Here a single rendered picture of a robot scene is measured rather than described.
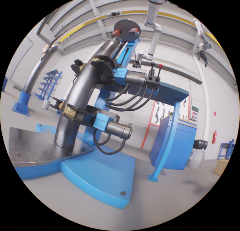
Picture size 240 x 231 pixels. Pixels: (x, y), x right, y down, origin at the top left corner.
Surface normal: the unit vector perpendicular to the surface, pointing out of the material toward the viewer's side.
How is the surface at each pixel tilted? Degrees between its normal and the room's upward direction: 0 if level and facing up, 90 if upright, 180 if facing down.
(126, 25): 180
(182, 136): 90
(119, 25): 180
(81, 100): 90
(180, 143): 90
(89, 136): 90
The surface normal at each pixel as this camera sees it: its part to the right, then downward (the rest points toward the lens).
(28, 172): 0.92, 0.27
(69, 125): 0.62, 0.07
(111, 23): -0.35, 0.89
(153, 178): -0.22, -0.25
